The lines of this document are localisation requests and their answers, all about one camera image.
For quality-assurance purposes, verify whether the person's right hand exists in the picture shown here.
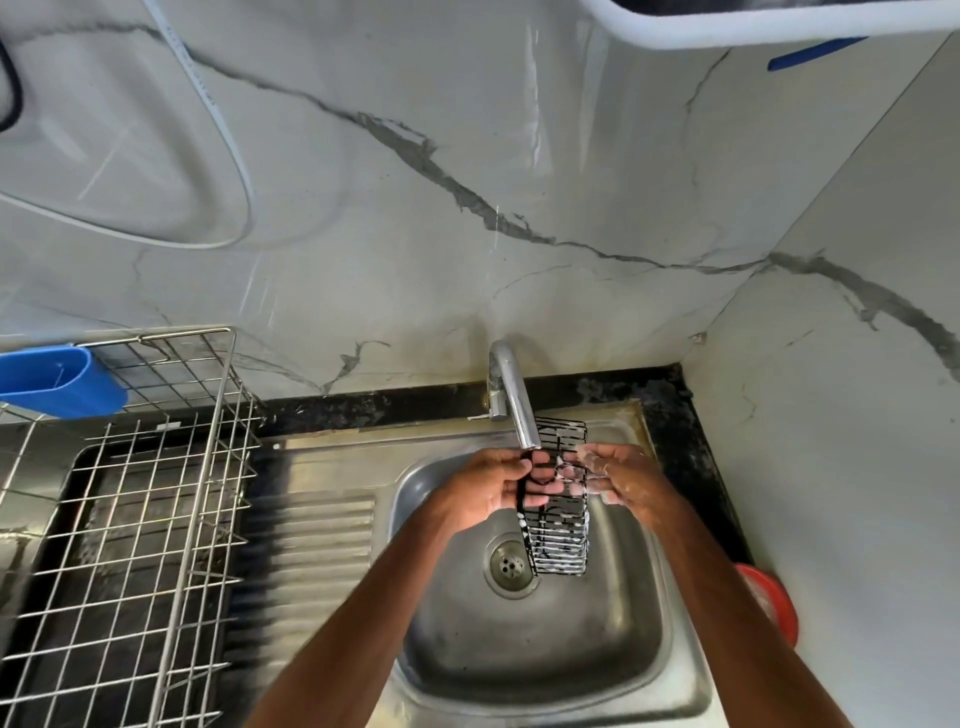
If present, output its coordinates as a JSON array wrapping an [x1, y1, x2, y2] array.
[[562, 442, 671, 515]]

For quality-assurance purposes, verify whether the person's right forearm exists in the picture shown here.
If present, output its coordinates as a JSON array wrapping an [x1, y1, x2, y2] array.
[[628, 491, 855, 728]]

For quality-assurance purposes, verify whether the person's left forearm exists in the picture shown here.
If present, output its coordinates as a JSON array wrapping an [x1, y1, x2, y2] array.
[[246, 501, 470, 728]]

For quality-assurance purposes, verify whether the red plastic container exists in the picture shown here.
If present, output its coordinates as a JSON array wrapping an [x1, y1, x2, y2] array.
[[733, 564, 800, 650]]

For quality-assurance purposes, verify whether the black wire basket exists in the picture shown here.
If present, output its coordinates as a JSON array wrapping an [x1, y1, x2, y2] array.
[[516, 417, 591, 578]]

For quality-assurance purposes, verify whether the white cable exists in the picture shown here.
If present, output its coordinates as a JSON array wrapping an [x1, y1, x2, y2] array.
[[0, 0, 255, 251]]

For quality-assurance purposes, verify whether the black cable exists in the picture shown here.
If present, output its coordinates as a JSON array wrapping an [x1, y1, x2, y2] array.
[[0, 36, 25, 135]]

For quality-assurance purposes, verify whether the blue tape strip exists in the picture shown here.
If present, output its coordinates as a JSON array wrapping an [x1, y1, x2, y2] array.
[[766, 36, 870, 72]]

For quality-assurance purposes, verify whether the sink drain strainer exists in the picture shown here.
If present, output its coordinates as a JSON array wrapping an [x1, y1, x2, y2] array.
[[486, 541, 538, 591]]

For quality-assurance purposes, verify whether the blue plastic cutlery holder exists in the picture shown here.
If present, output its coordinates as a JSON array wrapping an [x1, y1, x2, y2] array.
[[0, 345, 127, 418]]

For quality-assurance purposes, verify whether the stainless steel sink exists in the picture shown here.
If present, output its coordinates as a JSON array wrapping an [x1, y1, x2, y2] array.
[[217, 401, 715, 728]]

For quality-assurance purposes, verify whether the person's left hand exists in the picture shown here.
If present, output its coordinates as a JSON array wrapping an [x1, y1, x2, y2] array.
[[437, 447, 557, 536]]

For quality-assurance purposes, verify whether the steel wire dish rack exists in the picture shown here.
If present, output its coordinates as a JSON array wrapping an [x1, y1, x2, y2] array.
[[0, 327, 265, 728]]

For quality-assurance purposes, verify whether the chrome sink faucet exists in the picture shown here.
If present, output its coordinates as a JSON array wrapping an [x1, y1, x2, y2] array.
[[488, 339, 543, 451]]

